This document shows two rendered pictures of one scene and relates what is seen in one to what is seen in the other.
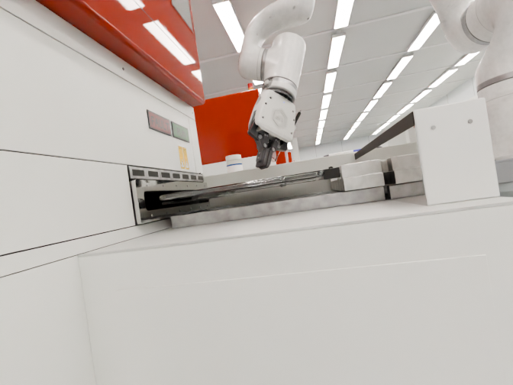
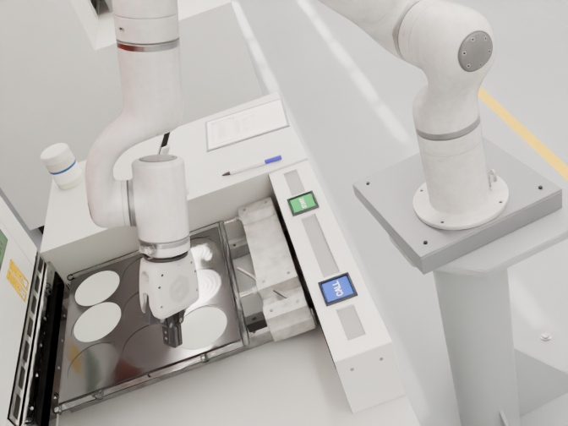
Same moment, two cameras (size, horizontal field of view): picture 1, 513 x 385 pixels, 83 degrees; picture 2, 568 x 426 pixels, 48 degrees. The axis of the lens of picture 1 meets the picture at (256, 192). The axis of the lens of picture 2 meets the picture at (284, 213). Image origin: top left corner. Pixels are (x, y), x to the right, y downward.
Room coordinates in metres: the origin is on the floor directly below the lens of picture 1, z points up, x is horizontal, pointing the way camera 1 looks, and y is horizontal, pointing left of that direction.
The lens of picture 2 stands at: (-0.20, -0.14, 1.73)
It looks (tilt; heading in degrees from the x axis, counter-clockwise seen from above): 37 degrees down; 350
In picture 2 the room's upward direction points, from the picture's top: 20 degrees counter-clockwise
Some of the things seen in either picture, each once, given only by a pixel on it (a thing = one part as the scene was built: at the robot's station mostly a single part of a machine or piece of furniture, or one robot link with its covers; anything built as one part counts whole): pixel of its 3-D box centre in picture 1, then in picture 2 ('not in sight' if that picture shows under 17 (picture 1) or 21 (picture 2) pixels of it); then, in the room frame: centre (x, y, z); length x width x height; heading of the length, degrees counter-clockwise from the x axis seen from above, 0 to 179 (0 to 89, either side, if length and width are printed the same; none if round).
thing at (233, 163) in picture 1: (234, 166); (62, 166); (1.30, 0.08, 1.01); 0.07 x 0.07 x 0.10
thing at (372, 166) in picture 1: (359, 168); (286, 310); (0.63, -0.23, 0.89); 0.08 x 0.03 x 0.03; 80
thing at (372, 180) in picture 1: (351, 182); (274, 267); (0.78, -0.26, 0.87); 0.36 x 0.08 x 0.03; 170
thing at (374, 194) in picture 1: (271, 208); (191, 360); (0.68, -0.03, 0.84); 0.50 x 0.02 x 0.03; 80
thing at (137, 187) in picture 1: (180, 198); (47, 347); (0.83, 0.22, 0.89); 0.44 x 0.02 x 0.10; 170
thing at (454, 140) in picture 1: (398, 166); (327, 268); (0.68, -0.34, 0.89); 0.55 x 0.09 x 0.14; 170
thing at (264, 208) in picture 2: not in sight; (256, 210); (0.94, -0.28, 0.89); 0.08 x 0.03 x 0.03; 80
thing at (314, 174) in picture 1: (237, 186); (151, 375); (0.63, 0.04, 0.90); 0.37 x 0.01 x 0.01; 80
